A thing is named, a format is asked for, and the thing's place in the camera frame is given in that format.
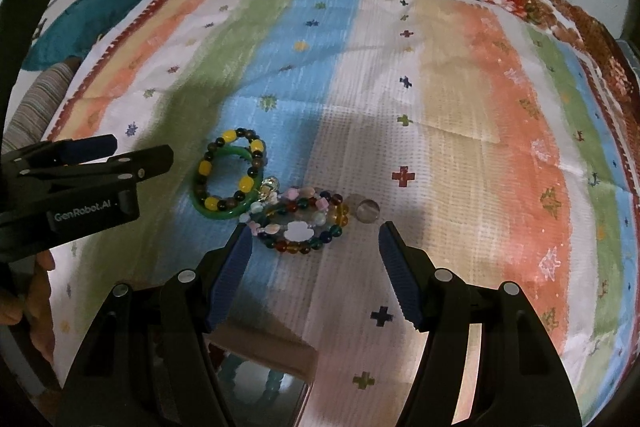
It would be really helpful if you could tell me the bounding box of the teal cloth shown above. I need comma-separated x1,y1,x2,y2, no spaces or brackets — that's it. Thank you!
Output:
22,0,203,72

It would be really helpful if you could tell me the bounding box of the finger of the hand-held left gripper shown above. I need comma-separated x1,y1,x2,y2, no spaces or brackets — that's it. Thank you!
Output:
0,133,119,172
15,144,175,188

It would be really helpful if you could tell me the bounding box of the striped pillow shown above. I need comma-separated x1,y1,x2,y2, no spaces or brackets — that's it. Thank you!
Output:
10,57,83,142

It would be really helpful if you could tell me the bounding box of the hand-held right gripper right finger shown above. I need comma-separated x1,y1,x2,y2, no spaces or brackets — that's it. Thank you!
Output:
377,221,583,427

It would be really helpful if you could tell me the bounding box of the colourful keychain with rings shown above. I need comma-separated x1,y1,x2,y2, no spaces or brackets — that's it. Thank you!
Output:
197,129,269,213

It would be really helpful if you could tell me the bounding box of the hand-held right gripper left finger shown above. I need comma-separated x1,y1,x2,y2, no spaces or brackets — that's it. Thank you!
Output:
52,222,253,427

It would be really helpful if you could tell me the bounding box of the green jade bangle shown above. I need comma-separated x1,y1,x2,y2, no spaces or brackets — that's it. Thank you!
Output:
192,146,258,219

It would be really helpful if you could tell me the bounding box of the person's left hand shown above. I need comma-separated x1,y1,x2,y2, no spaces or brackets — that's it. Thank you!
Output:
0,249,57,365

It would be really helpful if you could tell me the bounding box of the clear round bead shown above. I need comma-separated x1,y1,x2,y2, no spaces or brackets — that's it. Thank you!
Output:
356,198,381,223

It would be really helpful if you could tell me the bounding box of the silver metal charm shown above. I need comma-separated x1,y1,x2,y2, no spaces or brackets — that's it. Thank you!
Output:
257,177,281,204

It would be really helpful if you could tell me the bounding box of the pink bracelet with white charm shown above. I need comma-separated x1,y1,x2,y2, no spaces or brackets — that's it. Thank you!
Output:
240,187,333,242

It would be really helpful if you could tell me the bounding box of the pastel striped cloth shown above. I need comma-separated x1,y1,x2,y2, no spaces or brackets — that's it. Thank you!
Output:
30,0,640,427

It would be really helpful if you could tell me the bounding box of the multicolour glass bead bracelet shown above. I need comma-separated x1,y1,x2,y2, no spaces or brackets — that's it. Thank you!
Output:
250,189,351,258

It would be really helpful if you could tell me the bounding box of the jewelry box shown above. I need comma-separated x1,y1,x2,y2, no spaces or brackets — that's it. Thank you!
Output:
207,324,321,427

